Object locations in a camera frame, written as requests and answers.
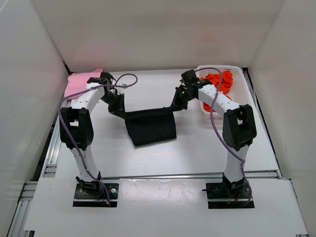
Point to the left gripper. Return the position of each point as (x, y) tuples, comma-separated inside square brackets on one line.
[(118, 106)]

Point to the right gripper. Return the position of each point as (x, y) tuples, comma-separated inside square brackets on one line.
[(178, 102)]

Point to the black t shirt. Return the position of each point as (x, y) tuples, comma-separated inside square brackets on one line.
[(150, 126)]

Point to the pink t shirt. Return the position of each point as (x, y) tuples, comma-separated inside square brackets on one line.
[(77, 81)]

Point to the white plastic basket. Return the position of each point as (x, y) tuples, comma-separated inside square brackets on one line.
[(238, 92)]

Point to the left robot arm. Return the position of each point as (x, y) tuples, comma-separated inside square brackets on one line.
[(76, 129)]

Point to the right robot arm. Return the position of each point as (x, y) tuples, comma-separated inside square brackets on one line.
[(238, 129)]

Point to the orange garment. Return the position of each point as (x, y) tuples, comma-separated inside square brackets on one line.
[(226, 84)]

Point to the white front cover board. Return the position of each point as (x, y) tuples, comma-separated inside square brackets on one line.
[(165, 208)]

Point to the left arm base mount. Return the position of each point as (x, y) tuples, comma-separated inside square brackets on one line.
[(92, 194)]

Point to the aluminium table frame rail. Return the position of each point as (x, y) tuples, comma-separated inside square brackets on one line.
[(46, 168)]

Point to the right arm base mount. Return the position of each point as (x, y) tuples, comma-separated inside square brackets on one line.
[(219, 197)]

